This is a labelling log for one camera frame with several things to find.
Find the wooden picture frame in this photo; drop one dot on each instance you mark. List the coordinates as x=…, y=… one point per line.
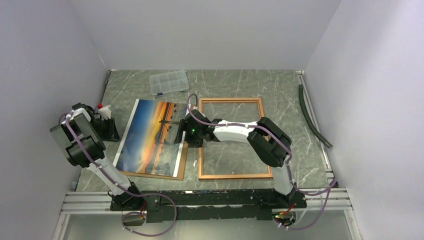
x=230, y=100

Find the black foam tube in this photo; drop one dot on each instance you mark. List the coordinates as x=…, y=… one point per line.
x=308, y=119

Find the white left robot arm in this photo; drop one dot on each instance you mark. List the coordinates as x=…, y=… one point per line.
x=82, y=146

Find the aluminium extrusion rail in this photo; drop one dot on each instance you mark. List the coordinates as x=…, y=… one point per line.
x=86, y=215

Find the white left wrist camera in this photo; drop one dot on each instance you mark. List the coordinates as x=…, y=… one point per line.
x=104, y=111

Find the clear plastic organizer box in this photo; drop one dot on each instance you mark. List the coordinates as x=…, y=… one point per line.
x=168, y=82

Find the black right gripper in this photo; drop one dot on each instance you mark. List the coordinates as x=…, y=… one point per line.
x=184, y=126

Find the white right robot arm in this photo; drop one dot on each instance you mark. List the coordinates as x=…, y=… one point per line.
x=269, y=142

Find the sunset photo print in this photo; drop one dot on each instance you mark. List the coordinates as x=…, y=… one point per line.
x=152, y=136

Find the brown backing board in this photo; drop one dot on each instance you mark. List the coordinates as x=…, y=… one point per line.
x=159, y=174

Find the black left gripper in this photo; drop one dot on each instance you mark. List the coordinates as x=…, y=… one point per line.
x=112, y=134

